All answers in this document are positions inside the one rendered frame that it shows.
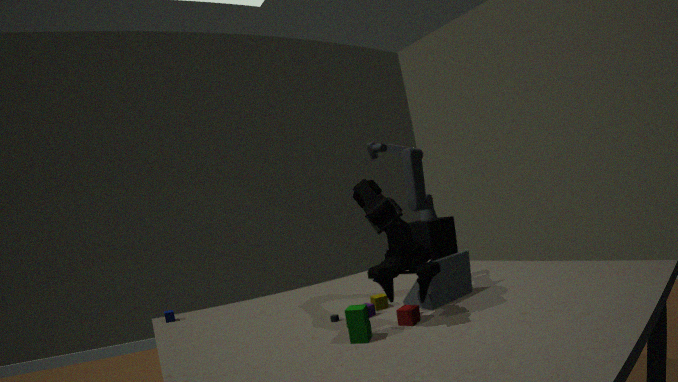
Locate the green block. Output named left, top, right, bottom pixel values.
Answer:
left=345, top=304, right=369, bottom=328
left=348, top=320, right=372, bottom=344

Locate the purple block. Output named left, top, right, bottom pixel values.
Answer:
left=365, top=303, right=376, bottom=318

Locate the yellow block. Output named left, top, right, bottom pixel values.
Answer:
left=371, top=294, right=389, bottom=311

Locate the red block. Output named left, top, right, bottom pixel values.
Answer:
left=396, top=305, right=421, bottom=326

